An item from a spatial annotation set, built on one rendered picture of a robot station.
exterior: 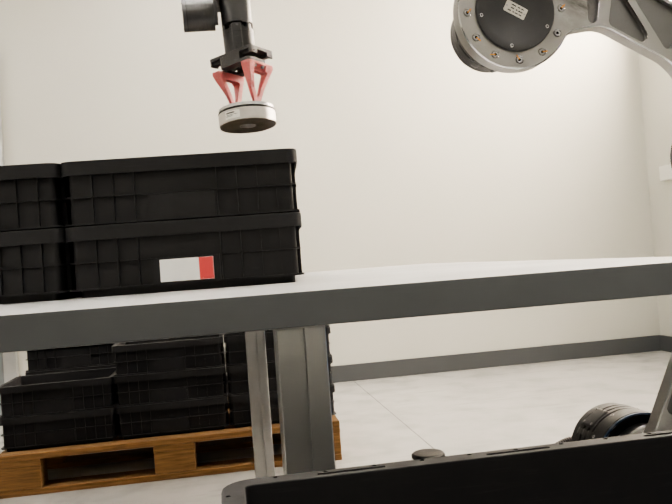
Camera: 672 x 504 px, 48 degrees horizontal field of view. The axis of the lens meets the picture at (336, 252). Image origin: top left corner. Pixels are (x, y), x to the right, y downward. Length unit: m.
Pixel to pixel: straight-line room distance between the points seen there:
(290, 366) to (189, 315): 0.14
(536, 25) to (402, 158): 3.35
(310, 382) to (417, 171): 3.83
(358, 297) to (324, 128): 3.78
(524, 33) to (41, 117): 3.66
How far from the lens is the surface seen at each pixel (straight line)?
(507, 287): 0.91
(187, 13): 1.44
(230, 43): 1.43
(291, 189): 1.31
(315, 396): 0.92
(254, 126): 1.41
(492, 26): 1.35
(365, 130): 4.66
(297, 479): 0.50
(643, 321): 5.25
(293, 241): 1.30
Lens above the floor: 0.73
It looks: 1 degrees up
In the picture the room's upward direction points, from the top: 4 degrees counter-clockwise
